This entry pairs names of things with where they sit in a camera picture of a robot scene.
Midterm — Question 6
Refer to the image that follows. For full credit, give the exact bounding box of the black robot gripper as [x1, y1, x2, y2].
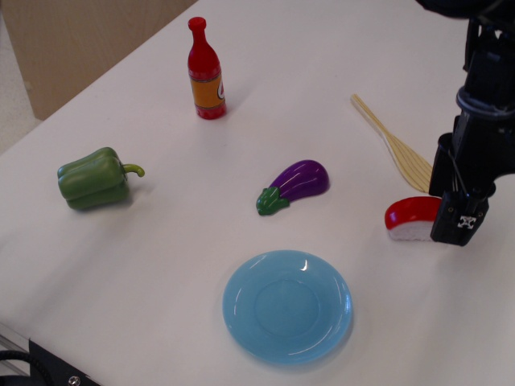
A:
[429, 100, 514, 246]

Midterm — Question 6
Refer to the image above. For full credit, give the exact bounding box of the red and white toy sushi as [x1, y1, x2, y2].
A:
[385, 196, 441, 241]

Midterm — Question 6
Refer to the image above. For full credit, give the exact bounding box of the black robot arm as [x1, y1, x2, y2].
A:
[420, 1, 514, 246]

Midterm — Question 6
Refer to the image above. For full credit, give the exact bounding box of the blue plastic plate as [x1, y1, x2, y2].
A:
[222, 250, 353, 365]

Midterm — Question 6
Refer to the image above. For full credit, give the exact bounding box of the wooden rice paddle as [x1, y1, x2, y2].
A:
[350, 94, 432, 193]

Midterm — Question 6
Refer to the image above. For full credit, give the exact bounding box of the purple toy eggplant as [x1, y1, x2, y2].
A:
[256, 160, 330, 216]

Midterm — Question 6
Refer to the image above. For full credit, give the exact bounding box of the red toy sauce bottle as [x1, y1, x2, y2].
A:
[187, 17, 226, 120]

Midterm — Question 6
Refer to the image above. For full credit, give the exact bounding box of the green toy bell pepper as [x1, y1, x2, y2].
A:
[57, 147, 145, 210]

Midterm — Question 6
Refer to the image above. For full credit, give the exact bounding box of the black corner bracket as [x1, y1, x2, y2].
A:
[28, 340, 101, 386]

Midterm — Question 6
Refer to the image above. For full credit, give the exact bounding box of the black cable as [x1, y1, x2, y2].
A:
[0, 349, 45, 386]

